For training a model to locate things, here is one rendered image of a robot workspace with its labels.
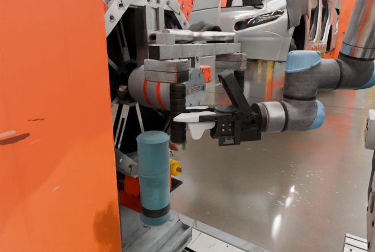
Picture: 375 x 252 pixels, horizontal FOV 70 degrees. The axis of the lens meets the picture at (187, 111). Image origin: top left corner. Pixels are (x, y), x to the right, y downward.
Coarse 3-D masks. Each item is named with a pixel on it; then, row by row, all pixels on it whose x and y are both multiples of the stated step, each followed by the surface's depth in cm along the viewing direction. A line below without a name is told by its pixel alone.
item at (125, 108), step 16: (128, 16) 96; (112, 32) 83; (128, 32) 109; (112, 64) 82; (128, 64) 93; (112, 80) 83; (112, 96) 86; (128, 96) 96; (128, 112) 119; (144, 112) 115; (160, 112) 106; (128, 128) 111; (144, 128) 109; (160, 128) 106; (128, 144) 100
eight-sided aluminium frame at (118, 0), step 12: (108, 0) 70; (120, 0) 68; (132, 0) 71; (144, 0) 75; (156, 0) 80; (168, 0) 84; (108, 12) 66; (120, 12) 69; (168, 12) 88; (180, 12) 90; (108, 24) 66; (168, 24) 93; (180, 24) 91; (192, 60) 102; (168, 132) 103; (120, 156) 76; (132, 156) 88; (120, 168) 77; (132, 168) 81
